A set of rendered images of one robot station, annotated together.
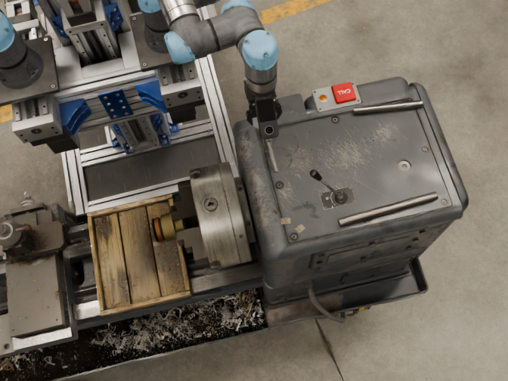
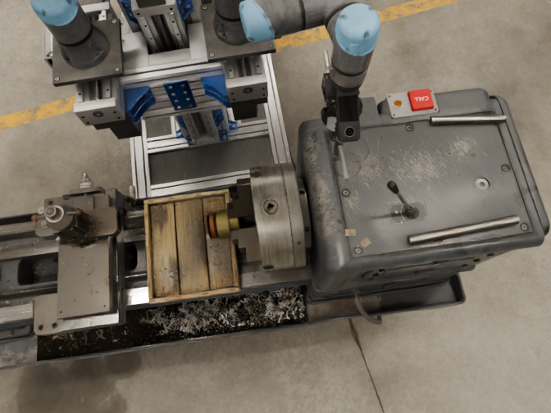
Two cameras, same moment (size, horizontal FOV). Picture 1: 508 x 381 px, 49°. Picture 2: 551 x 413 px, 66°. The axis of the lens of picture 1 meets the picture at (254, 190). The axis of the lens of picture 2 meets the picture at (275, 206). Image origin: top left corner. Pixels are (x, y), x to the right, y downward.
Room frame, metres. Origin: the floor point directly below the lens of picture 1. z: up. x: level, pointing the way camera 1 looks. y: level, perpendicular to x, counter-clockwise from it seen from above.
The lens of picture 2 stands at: (0.20, 0.09, 2.29)
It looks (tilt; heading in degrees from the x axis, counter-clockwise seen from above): 72 degrees down; 4
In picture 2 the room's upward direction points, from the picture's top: 4 degrees counter-clockwise
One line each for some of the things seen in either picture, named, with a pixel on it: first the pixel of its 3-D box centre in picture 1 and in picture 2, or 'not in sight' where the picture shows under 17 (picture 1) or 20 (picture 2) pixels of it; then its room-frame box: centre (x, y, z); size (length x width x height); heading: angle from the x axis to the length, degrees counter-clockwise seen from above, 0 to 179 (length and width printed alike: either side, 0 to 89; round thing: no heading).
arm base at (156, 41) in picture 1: (164, 25); (235, 15); (1.19, 0.24, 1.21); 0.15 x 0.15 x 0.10
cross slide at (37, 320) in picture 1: (32, 267); (85, 249); (0.49, 0.74, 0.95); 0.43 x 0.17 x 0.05; 8
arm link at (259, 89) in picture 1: (260, 77); (347, 67); (0.73, -0.04, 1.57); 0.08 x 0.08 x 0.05
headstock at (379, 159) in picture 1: (340, 184); (402, 195); (0.64, -0.27, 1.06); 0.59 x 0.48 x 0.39; 98
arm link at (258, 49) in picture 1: (260, 56); (354, 39); (0.73, -0.04, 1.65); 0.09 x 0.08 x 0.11; 17
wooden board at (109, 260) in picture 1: (138, 253); (191, 245); (0.52, 0.41, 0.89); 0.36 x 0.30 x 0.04; 8
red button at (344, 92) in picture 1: (343, 93); (420, 100); (0.85, -0.29, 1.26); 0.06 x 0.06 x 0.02; 8
